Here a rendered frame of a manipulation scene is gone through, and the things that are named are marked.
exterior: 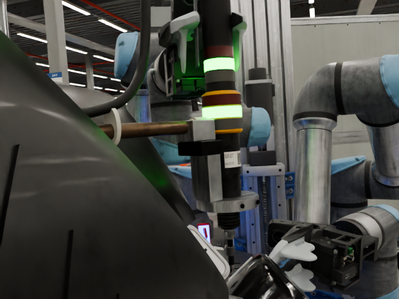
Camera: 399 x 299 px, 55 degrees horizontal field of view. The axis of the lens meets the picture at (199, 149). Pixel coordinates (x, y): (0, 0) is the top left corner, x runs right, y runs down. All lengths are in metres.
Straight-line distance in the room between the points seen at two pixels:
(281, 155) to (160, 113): 0.76
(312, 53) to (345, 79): 1.57
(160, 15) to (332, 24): 2.46
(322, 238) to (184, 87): 0.33
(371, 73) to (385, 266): 0.37
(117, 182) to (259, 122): 0.57
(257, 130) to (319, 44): 1.77
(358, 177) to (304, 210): 0.40
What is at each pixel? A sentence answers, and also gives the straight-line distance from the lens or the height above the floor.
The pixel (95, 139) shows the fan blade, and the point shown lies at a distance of 0.16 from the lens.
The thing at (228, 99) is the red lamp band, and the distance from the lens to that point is 0.41.
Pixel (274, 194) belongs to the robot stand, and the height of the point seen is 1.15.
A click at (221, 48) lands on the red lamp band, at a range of 0.42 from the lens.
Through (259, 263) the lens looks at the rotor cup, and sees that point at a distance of 0.35.
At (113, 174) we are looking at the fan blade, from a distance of 0.16.
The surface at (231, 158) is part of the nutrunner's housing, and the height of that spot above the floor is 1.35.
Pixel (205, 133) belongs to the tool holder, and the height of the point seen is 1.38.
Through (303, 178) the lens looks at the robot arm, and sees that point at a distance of 0.84.
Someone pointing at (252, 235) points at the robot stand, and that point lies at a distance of 1.30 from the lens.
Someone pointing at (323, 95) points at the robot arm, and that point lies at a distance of 0.86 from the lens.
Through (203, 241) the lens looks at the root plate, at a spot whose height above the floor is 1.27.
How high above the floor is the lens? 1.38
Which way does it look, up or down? 3 degrees down
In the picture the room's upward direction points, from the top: 4 degrees counter-clockwise
